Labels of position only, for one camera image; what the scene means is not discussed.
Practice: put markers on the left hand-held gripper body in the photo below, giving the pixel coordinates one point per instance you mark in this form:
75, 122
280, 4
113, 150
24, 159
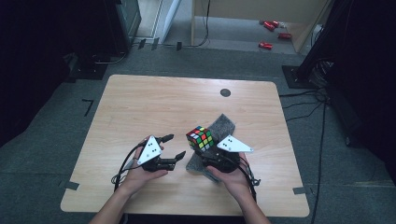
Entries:
151, 152

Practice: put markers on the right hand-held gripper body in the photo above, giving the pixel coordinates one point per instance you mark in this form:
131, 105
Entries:
227, 158

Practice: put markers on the multicoloured puzzle cube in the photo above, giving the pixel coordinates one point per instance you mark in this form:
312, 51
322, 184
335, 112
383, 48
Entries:
200, 139

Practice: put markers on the grey fuzzy cloth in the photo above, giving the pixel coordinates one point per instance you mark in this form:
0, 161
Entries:
222, 126

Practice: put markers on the person's left hand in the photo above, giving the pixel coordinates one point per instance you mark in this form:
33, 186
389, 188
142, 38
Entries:
141, 175

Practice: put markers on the person's right hand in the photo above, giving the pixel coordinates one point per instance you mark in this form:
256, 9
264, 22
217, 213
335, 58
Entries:
235, 183

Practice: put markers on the person's dark clothing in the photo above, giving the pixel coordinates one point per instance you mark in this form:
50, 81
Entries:
186, 220

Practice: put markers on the dark round table grommet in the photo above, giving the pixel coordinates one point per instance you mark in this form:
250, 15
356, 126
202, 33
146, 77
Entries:
225, 92

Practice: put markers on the black angled floor tape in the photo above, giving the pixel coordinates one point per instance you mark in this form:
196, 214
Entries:
88, 107

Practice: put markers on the grey tape piece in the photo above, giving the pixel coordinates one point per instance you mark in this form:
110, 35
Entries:
299, 190
71, 185

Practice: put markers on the black flat floor plate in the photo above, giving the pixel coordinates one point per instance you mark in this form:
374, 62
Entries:
88, 70

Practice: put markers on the red can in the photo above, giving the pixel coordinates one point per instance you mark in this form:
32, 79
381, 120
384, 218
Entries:
265, 45
275, 23
284, 35
269, 25

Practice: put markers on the white panel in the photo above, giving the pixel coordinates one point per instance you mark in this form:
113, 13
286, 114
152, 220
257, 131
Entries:
169, 18

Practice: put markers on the black cabinet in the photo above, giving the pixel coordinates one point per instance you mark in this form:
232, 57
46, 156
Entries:
124, 21

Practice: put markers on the dark curtain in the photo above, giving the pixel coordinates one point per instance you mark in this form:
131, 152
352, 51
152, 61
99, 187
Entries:
367, 77
37, 62

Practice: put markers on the black stand base plate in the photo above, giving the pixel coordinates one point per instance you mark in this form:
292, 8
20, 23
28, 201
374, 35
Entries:
295, 77

